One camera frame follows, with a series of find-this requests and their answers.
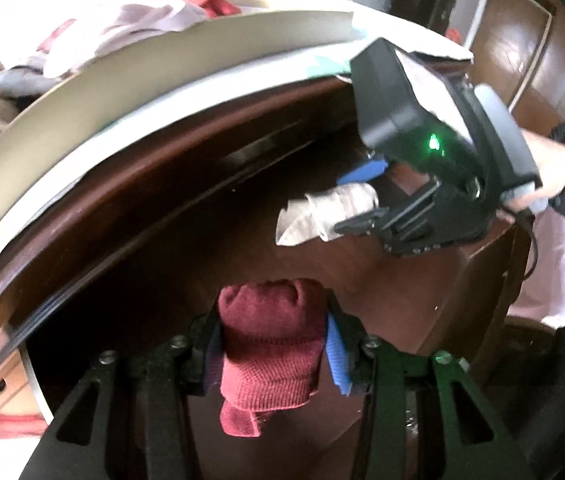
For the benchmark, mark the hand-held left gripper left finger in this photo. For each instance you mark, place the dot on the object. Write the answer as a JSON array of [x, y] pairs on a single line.
[[207, 360]]

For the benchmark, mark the dark wooden drawer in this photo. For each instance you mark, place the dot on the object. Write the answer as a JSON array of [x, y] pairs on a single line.
[[152, 270]]

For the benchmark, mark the pale grey underwear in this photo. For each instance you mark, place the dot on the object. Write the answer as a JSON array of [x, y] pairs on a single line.
[[322, 210]]

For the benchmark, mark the pinkish red underwear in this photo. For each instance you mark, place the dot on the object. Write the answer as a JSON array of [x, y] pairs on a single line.
[[57, 35]]

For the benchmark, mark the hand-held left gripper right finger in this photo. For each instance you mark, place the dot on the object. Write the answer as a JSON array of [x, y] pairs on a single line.
[[337, 360]]

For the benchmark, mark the wooden bed frame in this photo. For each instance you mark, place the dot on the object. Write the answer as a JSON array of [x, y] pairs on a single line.
[[112, 170]]

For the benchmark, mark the cream underwear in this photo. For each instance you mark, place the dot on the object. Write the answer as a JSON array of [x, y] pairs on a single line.
[[127, 25]]

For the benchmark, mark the dark red knitted sock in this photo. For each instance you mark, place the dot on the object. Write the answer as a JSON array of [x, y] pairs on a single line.
[[267, 350]]

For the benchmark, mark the wooden wardrobe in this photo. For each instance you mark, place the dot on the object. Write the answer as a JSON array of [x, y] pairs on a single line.
[[527, 45]]

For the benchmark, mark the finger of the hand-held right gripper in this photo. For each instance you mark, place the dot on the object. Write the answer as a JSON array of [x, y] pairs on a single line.
[[402, 220], [362, 172]]

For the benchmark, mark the person's pale pink pants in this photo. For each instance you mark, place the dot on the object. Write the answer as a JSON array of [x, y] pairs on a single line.
[[562, 270]]

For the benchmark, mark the person's right hand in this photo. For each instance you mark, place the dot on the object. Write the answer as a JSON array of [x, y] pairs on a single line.
[[547, 165]]

